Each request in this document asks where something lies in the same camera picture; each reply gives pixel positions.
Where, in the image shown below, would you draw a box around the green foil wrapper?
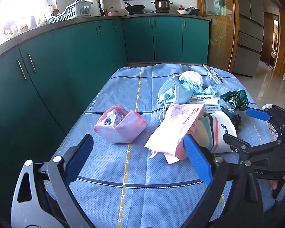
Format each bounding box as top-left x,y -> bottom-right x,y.
218,89 -> 249,123

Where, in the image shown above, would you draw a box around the striped paper cup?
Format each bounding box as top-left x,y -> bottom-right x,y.
193,111 -> 237,153

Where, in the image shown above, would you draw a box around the white medicine box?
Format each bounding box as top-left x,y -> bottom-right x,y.
187,95 -> 221,114

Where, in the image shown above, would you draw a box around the pink white plastic bag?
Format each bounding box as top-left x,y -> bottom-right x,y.
145,104 -> 204,164

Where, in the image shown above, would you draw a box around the pink tissue pack wrapper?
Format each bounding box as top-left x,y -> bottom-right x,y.
93,105 -> 147,144

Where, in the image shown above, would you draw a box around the white printed trash bag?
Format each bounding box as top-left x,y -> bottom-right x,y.
262,104 -> 279,141

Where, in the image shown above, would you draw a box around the teal lower kitchen cabinets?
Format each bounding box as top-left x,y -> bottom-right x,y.
0,16 -> 211,172

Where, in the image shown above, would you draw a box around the white kitchen appliance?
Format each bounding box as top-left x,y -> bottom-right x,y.
85,0 -> 104,17

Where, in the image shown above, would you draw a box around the person's right hand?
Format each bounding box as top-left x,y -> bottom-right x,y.
270,175 -> 285,190

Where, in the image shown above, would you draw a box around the green vegetable leaf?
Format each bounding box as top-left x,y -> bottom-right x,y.
235,115 -> 242,130

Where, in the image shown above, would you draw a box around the blue checked tablecloth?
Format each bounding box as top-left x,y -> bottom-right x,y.
44,62 -> 280,228

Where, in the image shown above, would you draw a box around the clear plastic wrapper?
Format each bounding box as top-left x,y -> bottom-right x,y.
202,64 -> 229,96

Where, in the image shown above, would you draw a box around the white crumpled paper ball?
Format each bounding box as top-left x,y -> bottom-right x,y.
179,70 -> 203,86

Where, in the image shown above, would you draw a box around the light blue face mask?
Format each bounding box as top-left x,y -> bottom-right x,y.
156,79 -> 193,123

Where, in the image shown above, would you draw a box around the brown interior door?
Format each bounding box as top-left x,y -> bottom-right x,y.
260,12 -> 279,68

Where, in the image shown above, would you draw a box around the silver refrigerator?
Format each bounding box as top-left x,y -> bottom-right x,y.
233,0 -> 264,77

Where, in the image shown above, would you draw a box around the wooden glass sliding door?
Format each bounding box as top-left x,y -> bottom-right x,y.
197,0 -> 239,73

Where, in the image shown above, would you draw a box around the dark green casserole pot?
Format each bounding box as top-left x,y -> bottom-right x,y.
185,6 -> 200,16

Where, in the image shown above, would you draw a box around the white bowl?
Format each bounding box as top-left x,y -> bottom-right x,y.
177,10 -> 190,15

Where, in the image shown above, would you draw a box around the stainless steel pot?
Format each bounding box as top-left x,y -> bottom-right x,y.
151,0 -> 173,11

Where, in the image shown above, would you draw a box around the pink container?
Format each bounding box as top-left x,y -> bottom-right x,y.
108,11 -> 118,17

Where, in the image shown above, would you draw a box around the white dish rack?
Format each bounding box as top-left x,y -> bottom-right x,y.
47,0 -> 93,24

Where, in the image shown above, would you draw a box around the black wok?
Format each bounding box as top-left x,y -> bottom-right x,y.
124,2 -> 145,13

